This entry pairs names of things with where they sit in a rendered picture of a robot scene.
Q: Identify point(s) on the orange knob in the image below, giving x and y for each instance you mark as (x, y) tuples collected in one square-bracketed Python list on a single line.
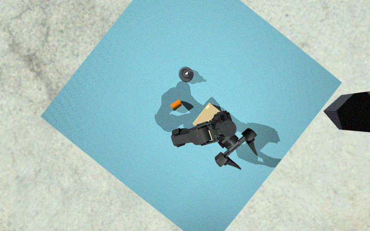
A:
[(176, 105)]

